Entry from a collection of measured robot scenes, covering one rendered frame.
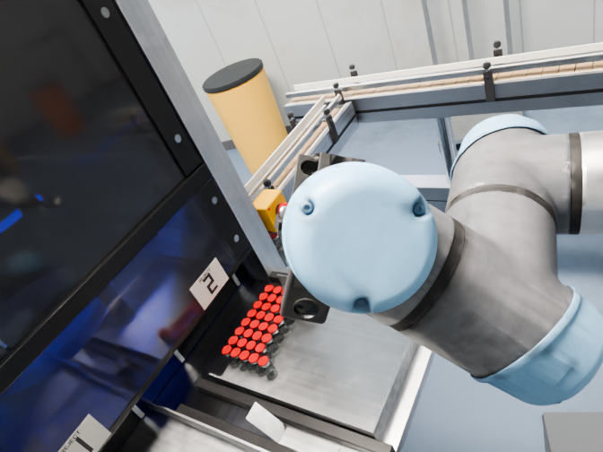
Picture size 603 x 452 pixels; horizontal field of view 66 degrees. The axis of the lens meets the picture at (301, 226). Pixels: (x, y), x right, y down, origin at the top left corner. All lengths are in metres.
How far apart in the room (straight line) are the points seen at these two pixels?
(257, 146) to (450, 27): 1.48
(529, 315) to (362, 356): 0.60
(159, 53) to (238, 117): 2.32
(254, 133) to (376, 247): 2.99
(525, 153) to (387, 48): 3.10
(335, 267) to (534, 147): 0.20
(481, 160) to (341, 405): 0.55
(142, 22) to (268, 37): 2.72
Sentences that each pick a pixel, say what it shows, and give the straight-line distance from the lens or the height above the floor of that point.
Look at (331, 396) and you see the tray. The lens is 0.83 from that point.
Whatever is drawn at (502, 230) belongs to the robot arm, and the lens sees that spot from 0.31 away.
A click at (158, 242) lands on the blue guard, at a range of 0.83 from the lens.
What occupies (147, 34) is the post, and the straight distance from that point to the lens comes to 0.85.
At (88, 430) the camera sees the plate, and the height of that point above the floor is 1.03.
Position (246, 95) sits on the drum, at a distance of 3.10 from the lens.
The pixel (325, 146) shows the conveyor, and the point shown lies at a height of 0.91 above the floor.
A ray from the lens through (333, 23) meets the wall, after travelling 3.42.
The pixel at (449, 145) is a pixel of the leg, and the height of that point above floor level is 0.71.
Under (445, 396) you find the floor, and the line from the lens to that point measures 1.82.
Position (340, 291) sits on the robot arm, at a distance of 0.22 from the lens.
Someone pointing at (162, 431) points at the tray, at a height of 0.88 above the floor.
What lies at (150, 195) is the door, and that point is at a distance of 0.83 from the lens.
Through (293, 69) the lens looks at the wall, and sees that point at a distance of 3.58.
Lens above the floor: 1.56
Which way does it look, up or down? 35 degrees down
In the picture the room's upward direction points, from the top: 25 degrees counter-clockwise
